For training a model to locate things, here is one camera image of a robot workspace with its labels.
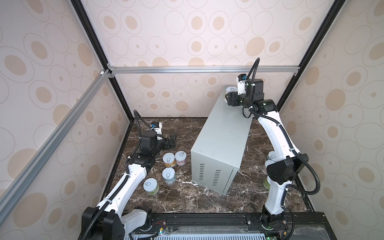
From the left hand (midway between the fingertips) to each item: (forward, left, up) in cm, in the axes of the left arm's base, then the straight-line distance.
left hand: (173, 134), depth 79 cm
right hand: (+18, -31, +13) cm, 38 cm away
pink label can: (-3, -3, -19) cm, 20 cm away
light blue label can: (-15, +3, -18) cm, 24 cm away
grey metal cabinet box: (-16, -21, +10) cm, 28 cm away
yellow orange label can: (-5, +4, -19) cm, 20 cm away
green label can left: (-22, +12, -19) cm, 31 cm away
